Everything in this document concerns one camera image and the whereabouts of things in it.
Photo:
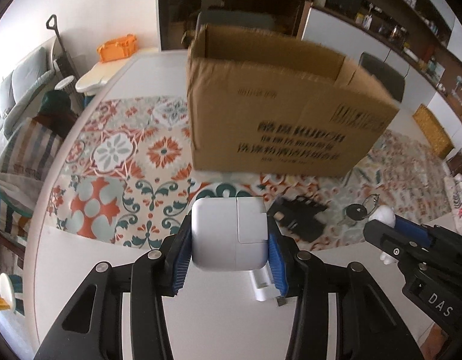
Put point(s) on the white plastic bag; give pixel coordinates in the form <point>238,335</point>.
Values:
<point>453,189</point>

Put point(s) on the white battery charger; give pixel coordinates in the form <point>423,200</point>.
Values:
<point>263,286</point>

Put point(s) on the white cylindrical air purifier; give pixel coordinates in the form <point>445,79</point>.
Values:
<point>68,85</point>

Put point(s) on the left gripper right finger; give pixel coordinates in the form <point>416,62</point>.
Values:
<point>368,326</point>

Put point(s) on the dark dining chair left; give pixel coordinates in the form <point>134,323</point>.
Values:
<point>248,26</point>

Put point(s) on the black rectangular device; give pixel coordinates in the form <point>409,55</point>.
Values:
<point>299,216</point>

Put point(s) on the patterned table runner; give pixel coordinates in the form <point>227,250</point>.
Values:
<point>128,179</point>

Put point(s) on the white square power adapter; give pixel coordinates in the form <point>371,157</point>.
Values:
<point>229,234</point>

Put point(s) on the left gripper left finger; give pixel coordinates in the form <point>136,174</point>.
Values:
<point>90,325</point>

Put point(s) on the orange plastic crate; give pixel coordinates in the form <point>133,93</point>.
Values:
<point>118,48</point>

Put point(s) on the dark dining chair right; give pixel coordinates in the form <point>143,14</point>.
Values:
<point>391,79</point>

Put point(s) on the upright vacuum cleaner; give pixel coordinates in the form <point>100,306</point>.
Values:
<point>62,58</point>

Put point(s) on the black power adapter with cable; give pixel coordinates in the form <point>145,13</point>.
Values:
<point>359,211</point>

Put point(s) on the grey sofa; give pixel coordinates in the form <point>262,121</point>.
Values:
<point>22,90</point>

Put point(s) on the striped cushion chair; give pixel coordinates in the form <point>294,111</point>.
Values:
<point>24,165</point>

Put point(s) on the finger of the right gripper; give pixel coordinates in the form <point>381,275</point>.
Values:
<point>399,243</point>
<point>428,236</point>

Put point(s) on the cream side table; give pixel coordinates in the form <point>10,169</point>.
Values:
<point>99,75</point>

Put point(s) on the brown cardboard box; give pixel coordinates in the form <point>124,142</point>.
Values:
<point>262,102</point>

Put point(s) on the woven bamboo tissue box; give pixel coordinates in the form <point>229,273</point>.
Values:
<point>439,140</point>

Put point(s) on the person's right hand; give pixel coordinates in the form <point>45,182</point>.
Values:
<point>438,345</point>

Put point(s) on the dark dining chair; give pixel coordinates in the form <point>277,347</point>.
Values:
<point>248,26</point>
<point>391,79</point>

